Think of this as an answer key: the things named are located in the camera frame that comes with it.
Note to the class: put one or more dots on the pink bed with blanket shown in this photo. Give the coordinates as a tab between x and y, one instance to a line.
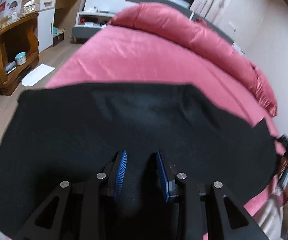
120	54

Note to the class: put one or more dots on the white paper on floor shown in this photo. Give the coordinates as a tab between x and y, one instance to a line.
36	75

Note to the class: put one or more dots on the white red product box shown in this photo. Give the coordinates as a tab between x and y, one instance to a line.
9	10

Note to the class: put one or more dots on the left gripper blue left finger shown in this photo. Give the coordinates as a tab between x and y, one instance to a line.
115	172

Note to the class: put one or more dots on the grey bed headboard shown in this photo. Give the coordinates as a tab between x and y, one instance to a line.
181	7

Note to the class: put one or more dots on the pink ruffled pillow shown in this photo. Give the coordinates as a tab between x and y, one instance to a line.
264	89

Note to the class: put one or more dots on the teal lidded container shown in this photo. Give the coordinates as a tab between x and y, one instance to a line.
20	58

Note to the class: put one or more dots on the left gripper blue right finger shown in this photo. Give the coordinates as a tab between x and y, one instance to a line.
166	177

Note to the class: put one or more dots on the black embroidered pants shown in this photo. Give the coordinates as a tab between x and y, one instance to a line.
129	161

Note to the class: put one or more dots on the pink rolled duvet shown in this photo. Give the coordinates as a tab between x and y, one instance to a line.
169	23

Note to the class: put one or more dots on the white wooden cabinet desk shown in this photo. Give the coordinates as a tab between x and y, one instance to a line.
55	21

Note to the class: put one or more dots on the white grey nightstand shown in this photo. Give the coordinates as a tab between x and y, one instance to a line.
95	16

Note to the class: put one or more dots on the wooden side table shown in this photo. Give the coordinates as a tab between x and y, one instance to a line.
15	38

